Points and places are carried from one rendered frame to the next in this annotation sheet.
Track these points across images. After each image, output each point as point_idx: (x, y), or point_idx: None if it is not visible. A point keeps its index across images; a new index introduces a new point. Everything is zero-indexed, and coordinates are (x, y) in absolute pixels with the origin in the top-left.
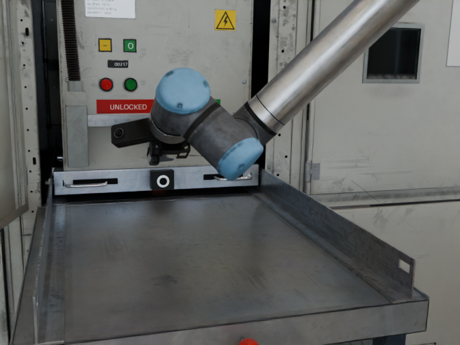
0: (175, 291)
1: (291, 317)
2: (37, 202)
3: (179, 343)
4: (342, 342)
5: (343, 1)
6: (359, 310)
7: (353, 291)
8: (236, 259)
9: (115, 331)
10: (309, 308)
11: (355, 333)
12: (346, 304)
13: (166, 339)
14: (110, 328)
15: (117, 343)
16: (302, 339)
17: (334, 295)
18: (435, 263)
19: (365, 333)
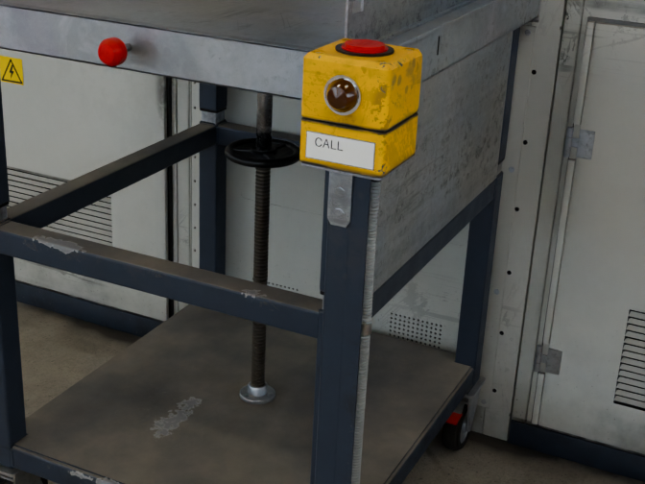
0: (135, 1)
1: (183, 35)
2: None
3: (64, 31)
4: (249, 90)
5: None
6: (269, 49)
7: (306, 38)
8: (272, 1)
9: (16, 3)
10: (216, 33)
11: (265, 81)
12: (262, 40)
13: (53, 21)
14: (19, 1)
15: (10, 13)
16: (197, 68)
17: (275, 35)
18: None
19: (279, 86)
